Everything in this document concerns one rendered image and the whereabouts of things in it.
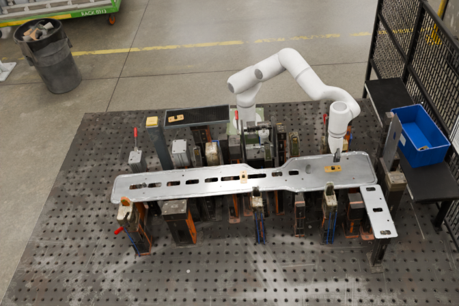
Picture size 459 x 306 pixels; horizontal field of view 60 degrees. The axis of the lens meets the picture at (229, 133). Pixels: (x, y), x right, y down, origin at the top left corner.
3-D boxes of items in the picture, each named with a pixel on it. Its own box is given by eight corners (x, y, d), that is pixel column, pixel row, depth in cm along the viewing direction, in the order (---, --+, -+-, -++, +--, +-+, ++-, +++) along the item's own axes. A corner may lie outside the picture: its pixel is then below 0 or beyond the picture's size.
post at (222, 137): (227, 184, 244) (218, 140, 216) (226, 177, 248) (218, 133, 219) (235, 183, 244) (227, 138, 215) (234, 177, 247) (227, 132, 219)
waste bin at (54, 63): (36, 100, 443) (2, 44, 392) (53, 71, 481) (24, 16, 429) (78, 98, 438) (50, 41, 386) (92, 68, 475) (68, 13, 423)
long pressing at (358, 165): (108, 208, 206) (107, 207, 205) (116, 174, 222) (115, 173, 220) (379, 185, 197) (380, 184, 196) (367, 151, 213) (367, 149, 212)
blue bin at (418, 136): (412, 169, 197) (417, 151, 187) (385, 126, 218) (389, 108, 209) (444, 162, 197) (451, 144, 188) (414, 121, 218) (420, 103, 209)
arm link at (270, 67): (251, 87, 248) (230, 98, 242) (242, 70, 246) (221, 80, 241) (291, 70, 201) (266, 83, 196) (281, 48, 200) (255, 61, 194)
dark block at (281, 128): (279, 181, 241) (276, 132, 211) (277, 171, 246) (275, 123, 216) (287, 180, 241) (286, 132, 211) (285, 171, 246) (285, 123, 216)
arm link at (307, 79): (317, 68, 194) (357, 117, 187) (292, 82, 189) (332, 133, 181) (324, 58, 186) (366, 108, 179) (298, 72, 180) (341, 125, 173)
